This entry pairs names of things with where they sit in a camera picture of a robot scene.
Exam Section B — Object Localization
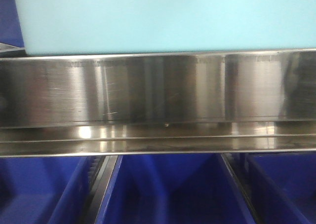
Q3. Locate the stainless steel shelf front rail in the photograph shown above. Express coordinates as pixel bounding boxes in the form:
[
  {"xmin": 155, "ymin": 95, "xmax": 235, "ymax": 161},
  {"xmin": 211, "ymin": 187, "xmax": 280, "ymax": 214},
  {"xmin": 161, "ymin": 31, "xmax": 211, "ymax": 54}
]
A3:
[{"xmin": 0, "ymin": 49, "xmax": 316, "ymax": 157}]

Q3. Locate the dark blue bin bottom middle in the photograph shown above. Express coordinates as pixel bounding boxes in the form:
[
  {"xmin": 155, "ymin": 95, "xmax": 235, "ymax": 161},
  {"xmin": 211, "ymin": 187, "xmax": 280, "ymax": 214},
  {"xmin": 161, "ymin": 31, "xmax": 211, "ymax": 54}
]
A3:
[{"xmin": 96, "ymin": 153, "xmax": 255, "ymax": 224}]

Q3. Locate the dark blue bin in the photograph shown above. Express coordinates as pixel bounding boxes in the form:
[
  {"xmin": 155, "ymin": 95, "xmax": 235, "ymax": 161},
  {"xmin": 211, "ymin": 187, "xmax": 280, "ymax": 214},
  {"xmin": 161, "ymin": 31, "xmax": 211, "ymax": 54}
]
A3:
[
  {"xmin": 0, "ymin": 156, "xmax": 93, "ymax": 224},
  {"xmin": 0, "ymin": 0, "xmax": 24, "ymax": 47},
  {"xmin": 96, "ymin": 153, "xmax": 255, "ymax": 224},
  {"xmin": 247, "ymin": 152, "xmax": 316, "ymax": 224}
]

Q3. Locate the dark blue bin lower left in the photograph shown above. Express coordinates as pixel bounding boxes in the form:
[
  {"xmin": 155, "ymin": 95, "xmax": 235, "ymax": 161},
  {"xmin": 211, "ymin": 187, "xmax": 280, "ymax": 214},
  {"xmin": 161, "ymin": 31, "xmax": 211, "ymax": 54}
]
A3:
[{"xmin": 0, "ymin": 0, "xmax": 24, "ymax": 47}]

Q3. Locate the dark blue bin bottom right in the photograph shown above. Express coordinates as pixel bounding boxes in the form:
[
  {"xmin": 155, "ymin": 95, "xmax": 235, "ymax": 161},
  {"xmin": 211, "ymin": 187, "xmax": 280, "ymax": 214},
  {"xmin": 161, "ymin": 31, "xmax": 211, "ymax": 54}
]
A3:
[{"xmin": 247, "ymin": 152, "xmax": 316, "ymax": 224}]

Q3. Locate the light blue plastic bin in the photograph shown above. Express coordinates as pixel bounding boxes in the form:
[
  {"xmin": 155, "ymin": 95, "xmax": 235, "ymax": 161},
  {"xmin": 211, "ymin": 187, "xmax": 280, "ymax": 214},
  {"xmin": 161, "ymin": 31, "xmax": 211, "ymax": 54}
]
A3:
[{"xmin": 15, "ymin": 0, "xmax": 316, "ymax": 55}]

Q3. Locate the dark blue bin bottom left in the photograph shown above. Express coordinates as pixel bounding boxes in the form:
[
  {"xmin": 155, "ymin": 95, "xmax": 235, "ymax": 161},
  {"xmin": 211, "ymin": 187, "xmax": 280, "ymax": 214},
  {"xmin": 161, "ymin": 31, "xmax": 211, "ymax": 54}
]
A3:
[{"xmin": 0, "ymin": 156, "xmax": 93, "ymax": 224}]

